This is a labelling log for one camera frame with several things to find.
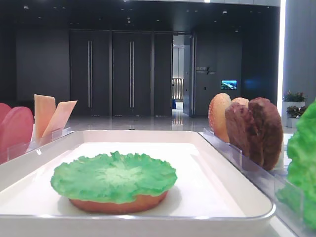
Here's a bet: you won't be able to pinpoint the green lettuce leaf on tray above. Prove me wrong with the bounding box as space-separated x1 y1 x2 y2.
50 151 177 204

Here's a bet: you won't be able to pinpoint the bun bottom under lettuce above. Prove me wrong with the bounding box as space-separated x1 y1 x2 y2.
70 191 168 215

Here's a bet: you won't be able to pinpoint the brown meat patty near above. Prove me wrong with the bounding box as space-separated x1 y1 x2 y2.
225 102 264 166

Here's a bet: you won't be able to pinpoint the brown meat patty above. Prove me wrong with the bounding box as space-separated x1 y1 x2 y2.
248 97 283 170
225 102 264 166

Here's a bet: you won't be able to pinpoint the orange cheese slice right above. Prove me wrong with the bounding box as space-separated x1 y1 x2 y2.
43 100 77 137

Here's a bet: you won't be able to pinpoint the orange cheese slice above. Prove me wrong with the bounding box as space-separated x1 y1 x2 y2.
43 100 77 137
34 94 56 140

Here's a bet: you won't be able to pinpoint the brown meat patty far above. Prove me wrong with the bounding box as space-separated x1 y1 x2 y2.
248 97 283 170

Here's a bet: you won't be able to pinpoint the orange cheese slice left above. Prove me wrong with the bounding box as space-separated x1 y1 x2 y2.
34 94 56 140

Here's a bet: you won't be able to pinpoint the green lettuce leaf standing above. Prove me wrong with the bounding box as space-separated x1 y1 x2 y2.
276 102 316 229

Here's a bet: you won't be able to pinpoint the golden bun half outer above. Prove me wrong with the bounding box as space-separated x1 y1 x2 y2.
208 93 232 143

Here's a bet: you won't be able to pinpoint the golden bun half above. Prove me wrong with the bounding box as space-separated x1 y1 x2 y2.
232 97 249 108
208 93 232 143

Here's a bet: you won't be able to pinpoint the golden bun half inner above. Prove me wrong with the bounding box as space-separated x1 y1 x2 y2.
232 97 249 108

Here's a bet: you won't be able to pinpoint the white rectangular tray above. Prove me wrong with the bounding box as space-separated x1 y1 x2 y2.
0 130 276 237

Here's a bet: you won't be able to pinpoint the potted plants on stand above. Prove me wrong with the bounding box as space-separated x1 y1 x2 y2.
281 90 307 126

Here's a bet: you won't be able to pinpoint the clear acrylic left rack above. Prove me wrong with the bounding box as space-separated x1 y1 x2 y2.
1 127 72 163

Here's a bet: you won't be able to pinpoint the clear acrylic rack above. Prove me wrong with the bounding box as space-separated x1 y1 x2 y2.
203 128 316 237
1 127 72 163

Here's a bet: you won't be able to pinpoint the clear acrylic right rack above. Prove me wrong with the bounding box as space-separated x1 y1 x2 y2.
203 128 316 237

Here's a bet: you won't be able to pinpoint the wall display screen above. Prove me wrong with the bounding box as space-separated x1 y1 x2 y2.
221 80 237 90

